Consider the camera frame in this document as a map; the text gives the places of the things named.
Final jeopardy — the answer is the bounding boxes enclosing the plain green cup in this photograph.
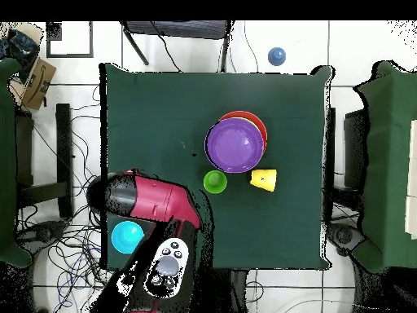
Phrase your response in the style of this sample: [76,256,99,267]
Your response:
[202,170,228,195]

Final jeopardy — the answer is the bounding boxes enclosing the dark blue small bowl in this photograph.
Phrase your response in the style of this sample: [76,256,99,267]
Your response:
[267,46,288,67]

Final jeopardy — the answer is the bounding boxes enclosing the wide orange bowl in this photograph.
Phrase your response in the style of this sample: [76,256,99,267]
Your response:
[218,110,269,154]

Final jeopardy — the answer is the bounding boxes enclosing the light blue small bowl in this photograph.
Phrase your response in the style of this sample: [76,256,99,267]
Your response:
[110,220,146,254]

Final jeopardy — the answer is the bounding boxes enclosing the black square frame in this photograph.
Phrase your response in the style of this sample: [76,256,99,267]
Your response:
[46,20,94,59]

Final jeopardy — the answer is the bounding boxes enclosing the black bag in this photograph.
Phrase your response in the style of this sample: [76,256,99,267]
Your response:
[7,29,41,82]

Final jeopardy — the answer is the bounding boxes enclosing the brown cardboard box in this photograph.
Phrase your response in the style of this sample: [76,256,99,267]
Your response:
[7,57,57,111]

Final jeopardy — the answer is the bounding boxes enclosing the black stand frame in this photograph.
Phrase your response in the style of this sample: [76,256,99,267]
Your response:
[343,108,371,190]
[14,103,75,219]

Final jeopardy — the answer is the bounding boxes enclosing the tangled black floor cables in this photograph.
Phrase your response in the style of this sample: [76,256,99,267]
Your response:
[14,84,112,313]

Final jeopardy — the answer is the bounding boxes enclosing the dark green table cloth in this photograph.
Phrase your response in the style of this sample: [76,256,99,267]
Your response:
[99,62,335,271]

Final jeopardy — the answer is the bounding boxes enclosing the dark folding chair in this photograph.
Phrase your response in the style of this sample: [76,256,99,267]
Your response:
[119,20,235,73]

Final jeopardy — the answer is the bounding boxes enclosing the green cloth side table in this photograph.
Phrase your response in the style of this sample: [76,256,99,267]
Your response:
[353,60,417,273]
[0,57,33,268]

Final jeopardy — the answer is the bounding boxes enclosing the ribbed yellow cup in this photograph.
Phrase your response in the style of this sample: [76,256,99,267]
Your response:
[249,168,279,192]

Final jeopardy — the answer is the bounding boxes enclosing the purple bowl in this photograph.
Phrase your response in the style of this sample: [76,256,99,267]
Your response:
[204,117,264,174]

